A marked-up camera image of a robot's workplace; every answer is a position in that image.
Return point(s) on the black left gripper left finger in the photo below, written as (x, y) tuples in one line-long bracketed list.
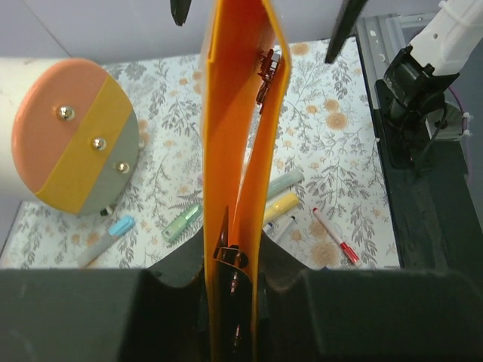
[(180, 10)]

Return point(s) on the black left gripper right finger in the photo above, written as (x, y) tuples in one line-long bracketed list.
[(350, 11)]

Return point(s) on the orange file folder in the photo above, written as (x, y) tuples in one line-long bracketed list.
[(246, 71)]

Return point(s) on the round cream drawer cabinet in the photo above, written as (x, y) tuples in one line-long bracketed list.
[(69, 134)]

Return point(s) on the green highlighter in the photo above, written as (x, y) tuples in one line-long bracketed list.
[(283, 182)]

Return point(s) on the yellow highlighter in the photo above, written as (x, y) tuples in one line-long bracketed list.
[(280, 206)]

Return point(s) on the grey marker light-blue cap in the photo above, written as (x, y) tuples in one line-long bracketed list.
[(116, 231)]

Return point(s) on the black mesh file organizer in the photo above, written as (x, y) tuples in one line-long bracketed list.
[(161, 314)]

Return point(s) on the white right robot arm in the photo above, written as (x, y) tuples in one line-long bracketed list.
[(422, 71)]

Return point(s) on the floral table mat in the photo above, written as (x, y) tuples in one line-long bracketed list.
[(324, 130)]

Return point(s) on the small white marker blue cap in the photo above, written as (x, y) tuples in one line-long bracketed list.
[(277, 230)]

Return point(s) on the white marker red cap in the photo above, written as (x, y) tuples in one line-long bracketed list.
[(348, 252)]

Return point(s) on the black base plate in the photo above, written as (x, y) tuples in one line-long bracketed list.
[(433, 216)]

